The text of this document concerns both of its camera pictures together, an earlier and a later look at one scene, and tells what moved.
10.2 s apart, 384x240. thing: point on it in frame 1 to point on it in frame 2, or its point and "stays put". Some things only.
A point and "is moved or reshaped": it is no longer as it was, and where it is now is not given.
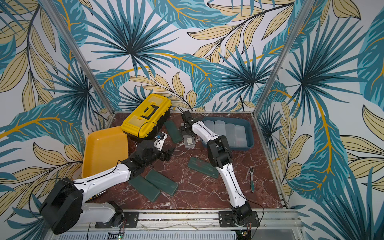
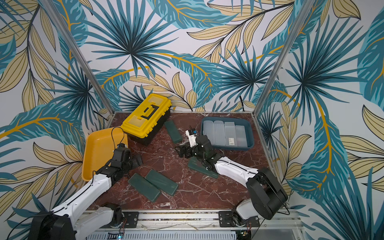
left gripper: x=164 y=152 to x=135 y=164
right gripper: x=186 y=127 to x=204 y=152
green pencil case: x=203 y=166 stays put
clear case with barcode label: x=189 y=141 is moved or reshaped
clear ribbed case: x=210 y=124 stays put
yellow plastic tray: x=103 y=149 stays put
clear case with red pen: x=220 y=127 stays put
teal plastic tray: x=239 y=131 stays put
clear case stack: x=240 y=136 stays put
